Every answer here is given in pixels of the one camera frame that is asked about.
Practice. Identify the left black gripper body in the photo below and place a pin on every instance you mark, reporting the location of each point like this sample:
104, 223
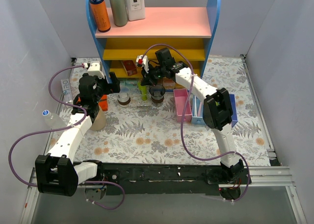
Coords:
108, 84

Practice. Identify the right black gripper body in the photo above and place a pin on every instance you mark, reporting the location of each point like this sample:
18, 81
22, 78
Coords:
149, 76

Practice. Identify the green toothpaste tube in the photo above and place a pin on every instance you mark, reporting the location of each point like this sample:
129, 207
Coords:
143, 91

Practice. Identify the clear cup brown base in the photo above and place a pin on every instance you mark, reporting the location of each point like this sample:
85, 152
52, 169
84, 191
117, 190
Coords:
124, 97

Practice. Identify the dark blue cup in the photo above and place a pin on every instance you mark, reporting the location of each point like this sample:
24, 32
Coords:
157, 93

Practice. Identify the clear textured glass tray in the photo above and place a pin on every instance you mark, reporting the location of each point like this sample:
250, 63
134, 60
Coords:
141, 108

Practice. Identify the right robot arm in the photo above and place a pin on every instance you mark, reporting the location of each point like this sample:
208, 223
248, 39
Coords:
217, 107

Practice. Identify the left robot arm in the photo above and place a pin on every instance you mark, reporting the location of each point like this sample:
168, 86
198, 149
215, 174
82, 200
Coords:
55, 171

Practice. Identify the orange razor package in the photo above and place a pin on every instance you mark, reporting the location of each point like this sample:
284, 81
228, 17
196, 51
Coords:
103, 103

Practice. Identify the orange red soap box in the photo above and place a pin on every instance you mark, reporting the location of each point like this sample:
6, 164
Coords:
168, 84

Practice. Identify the red small box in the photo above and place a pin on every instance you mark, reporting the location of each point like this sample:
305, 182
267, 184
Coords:
129, 67

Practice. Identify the yellow soap box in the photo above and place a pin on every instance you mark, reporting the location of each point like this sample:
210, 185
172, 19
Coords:
179, 86

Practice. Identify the pink drawer box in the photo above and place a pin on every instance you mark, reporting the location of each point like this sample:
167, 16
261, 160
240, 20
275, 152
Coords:
180, 97

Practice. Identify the blue wooden shelf unit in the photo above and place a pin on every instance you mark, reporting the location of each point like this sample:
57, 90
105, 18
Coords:
190, 30

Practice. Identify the clear water bottle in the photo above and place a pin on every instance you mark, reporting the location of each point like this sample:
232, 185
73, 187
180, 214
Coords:
53, 120

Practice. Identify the light blue drawer box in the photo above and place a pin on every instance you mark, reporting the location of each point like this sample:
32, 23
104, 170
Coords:
195, 119

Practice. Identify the grey green bottle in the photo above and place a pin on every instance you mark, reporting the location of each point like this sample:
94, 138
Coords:
119, 12

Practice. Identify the white labelled bottle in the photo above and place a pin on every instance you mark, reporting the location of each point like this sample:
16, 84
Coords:
135, 9

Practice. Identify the orange spray bottle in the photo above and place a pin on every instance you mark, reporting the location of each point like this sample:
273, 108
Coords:
99, 10

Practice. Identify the purple blue drawer box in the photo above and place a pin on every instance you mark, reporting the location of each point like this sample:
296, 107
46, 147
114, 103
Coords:
234, 116

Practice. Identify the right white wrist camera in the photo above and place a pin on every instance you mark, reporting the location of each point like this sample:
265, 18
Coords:
142, 61

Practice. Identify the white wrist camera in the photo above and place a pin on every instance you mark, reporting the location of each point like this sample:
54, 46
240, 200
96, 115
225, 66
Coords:
94, 68
142, 61

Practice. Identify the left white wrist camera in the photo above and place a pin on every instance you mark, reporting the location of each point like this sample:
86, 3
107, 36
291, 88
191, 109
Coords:
94, 68

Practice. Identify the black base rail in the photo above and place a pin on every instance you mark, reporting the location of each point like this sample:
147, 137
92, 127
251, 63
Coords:
135, 179

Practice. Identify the aluminium frame rail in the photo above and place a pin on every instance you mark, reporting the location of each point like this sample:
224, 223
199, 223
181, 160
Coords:
271, 199

